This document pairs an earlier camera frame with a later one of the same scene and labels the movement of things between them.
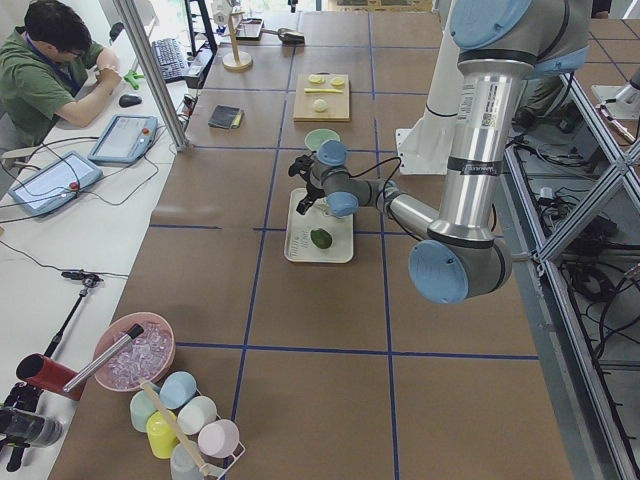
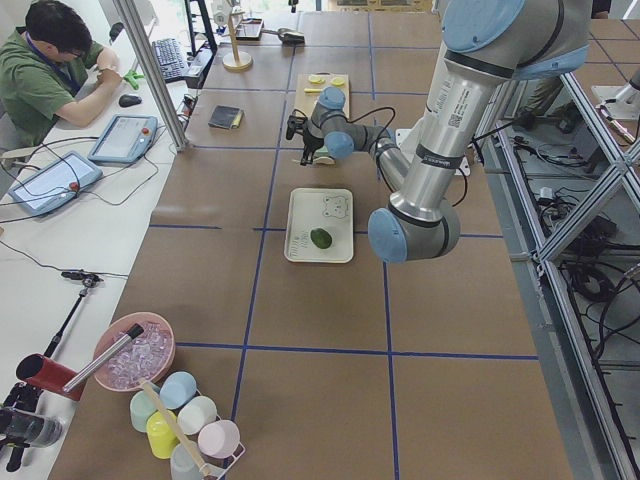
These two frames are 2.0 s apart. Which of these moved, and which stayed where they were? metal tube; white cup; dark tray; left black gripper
Moved: left black gripper
Stayed: dark tray; metal tube; white cup
